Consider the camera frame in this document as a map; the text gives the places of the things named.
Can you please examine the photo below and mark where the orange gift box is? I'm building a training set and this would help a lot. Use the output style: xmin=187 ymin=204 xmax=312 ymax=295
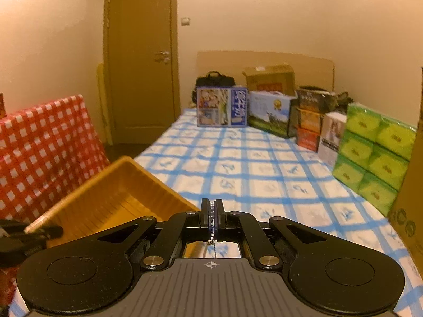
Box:
xmin=297 ymin=107 xmax=324 ymax=134

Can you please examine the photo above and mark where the green tissue pack bundle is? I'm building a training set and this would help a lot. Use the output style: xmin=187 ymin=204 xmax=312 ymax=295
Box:
xmin=332 ymin=103 xmax=417 ymax=215

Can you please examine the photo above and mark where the cow picture milk box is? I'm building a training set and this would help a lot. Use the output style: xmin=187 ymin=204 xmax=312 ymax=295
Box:
xmin=247 ymin=91 xmax=298 ymax=138

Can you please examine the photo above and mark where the white portrait box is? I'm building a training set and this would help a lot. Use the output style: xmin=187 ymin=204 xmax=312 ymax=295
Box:
xmin=318 ymin=112 xmax=347 ymax=167

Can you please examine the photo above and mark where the red gift box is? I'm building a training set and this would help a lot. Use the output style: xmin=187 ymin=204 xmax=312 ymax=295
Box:
xmin=296 ymin=127 xmax=320 ymax=152

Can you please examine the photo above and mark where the large cardboard box right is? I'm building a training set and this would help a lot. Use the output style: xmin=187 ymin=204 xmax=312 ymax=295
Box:
xmin=386 ymin=66 xmax=423 ymax=271

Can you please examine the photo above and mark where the brown wooden door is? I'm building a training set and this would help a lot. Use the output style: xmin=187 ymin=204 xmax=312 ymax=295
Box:
xmin=103 ymin=0 xmax=181 ymax=144

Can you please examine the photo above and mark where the red white checked cloth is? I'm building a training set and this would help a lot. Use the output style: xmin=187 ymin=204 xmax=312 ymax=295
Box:
xmin=1 ymin=95 xmax=109 ymax=308

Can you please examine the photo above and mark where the brown cardboard box rear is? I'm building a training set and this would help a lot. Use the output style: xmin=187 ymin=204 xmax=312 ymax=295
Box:
xmin=243 ymin=64 xmax=295 ymax=96

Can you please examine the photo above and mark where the black bag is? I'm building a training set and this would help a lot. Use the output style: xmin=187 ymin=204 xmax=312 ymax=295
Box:
xmin=191 ymin=71 xmax=235 ymax=106

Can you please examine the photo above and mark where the dark top gift box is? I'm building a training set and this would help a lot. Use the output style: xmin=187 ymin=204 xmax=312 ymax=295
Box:
xmin=296 ymin=86 xmax=338 ymax=114

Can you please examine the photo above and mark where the blue milk carton box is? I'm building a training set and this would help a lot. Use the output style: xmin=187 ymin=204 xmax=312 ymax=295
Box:
xmin=196 ymin=86 xmax=249 ymax=127

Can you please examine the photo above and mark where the white pearl necklace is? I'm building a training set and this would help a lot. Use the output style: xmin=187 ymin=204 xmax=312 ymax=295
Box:
xmin=206 ymin=200 xmax=219 ymax=260

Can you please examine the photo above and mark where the gold plastic tray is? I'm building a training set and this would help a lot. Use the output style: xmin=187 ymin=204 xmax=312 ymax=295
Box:
xmin=25 ymin=156 xmax=198 ymax=247

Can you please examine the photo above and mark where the wall light switch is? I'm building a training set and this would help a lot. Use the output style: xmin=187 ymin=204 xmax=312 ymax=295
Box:
xmin=181 ymin=18 xmax=191 ymax=26

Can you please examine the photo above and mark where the blue white checked bedsheet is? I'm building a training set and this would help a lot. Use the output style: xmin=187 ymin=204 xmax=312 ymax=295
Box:
xmin=135 ymin=110 xmax=422 ymax=316

